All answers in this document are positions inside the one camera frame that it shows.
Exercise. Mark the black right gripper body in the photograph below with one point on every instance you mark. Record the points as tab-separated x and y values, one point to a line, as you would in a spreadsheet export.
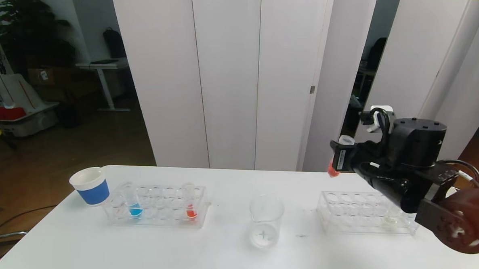
340	158

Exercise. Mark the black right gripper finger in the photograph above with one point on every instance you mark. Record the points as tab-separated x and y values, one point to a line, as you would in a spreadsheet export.
334	144

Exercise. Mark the clear plastic test tube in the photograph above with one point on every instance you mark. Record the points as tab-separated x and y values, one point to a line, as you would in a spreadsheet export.
333	172

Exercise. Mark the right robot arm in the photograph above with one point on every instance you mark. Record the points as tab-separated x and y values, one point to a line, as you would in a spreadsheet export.
417	142

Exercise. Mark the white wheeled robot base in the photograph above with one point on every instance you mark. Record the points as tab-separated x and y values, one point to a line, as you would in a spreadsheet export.
30	121

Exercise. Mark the clear acrylic test tube rack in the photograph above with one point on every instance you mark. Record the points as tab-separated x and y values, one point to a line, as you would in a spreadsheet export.
353	220
159	216

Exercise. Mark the yellow liquid test tube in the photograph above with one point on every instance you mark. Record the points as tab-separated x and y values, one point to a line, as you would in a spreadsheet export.
389	222

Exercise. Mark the clear glass beaker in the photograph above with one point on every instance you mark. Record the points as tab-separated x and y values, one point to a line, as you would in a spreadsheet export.
264	232

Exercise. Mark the red liquid test tube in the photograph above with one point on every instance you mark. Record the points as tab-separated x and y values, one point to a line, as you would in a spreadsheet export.
191	213

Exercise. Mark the blue liquid test tube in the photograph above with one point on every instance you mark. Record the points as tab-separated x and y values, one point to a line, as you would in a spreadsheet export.
135	211

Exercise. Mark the black office chair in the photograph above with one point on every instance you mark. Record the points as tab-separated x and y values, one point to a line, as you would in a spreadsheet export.
375	53

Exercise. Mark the white folding partition screen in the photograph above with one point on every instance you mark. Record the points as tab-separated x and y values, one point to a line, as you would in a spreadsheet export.
408	57
226	69

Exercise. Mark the black backpack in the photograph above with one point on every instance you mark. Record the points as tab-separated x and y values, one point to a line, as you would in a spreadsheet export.
114	44

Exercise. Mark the blue white paper cup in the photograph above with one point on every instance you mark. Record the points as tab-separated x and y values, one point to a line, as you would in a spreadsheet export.
93	192

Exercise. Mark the white standing desk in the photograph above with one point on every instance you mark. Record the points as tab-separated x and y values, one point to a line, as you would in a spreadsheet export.
99	65

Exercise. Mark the brown cardboard box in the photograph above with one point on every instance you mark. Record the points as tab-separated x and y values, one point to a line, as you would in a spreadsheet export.
44	77

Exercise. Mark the dark green potted plant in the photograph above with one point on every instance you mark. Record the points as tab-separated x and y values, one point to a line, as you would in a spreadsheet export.
29	32

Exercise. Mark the grey metal floor stand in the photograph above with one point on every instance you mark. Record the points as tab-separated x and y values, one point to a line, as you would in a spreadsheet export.
8	236

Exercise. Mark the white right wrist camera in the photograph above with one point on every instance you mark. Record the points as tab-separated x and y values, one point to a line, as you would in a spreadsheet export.
382	110

